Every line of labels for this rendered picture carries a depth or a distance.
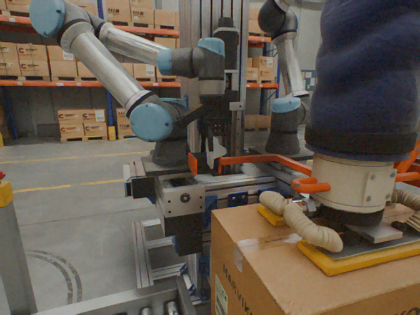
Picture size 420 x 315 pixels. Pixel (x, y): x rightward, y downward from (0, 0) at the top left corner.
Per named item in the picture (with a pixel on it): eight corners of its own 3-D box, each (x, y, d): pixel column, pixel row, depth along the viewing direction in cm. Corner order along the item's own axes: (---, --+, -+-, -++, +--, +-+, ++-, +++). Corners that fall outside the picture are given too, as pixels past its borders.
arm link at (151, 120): (189, 120, 83) (74, -3, 79) (175, 125, 69) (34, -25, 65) (165, 143, 87) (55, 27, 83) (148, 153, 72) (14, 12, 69)
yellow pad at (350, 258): (328, 277, 47) (331, 255, 45) (295, 247, 56) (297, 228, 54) (450, 248, 56) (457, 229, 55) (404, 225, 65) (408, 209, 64)
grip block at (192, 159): (194, 175, 72) (194, 159, 71) (188, 167, 80) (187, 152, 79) (221, 173, 75) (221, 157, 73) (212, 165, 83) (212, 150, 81)
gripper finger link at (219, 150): (229, 166, 72) (226, 135, 72) (210, 168, 70) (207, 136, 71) (225, 167, 75) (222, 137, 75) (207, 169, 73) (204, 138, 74)
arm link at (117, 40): (82, 44, 94) (197, 87, 90) (60, 39, 84) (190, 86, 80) (87, 12, 91) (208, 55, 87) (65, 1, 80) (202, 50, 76)
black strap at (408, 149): (356, 158, 45) (360, 137, 44) (284, 137, 67) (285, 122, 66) (441, 150, 52) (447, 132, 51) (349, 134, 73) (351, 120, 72)
